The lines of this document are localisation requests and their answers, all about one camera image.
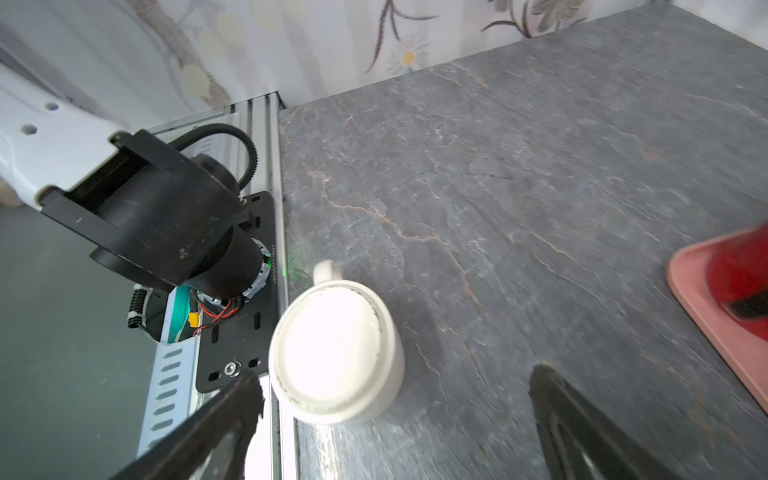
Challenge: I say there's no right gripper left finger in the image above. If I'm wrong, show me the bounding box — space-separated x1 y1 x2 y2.
113 372 264 479

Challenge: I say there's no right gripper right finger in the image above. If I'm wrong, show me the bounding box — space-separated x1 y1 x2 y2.
529 365 679 479

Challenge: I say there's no cream mug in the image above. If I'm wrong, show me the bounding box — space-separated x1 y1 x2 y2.
268 260 405 425

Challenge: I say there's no red mug black handle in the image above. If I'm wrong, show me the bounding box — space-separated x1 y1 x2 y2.
706 224 767 341

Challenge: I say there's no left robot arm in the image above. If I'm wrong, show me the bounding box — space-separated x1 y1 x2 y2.
1 68 270 301

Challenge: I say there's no pink plastic tray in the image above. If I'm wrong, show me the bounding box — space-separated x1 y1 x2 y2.
666 228 767 410

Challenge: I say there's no white vented cable duct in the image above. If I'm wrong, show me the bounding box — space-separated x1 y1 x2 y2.
137 339 199 457

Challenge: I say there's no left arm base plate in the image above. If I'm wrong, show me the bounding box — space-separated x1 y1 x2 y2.
195 191 280 393

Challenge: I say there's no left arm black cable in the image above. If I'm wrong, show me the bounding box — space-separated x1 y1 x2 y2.
167 122 259 192

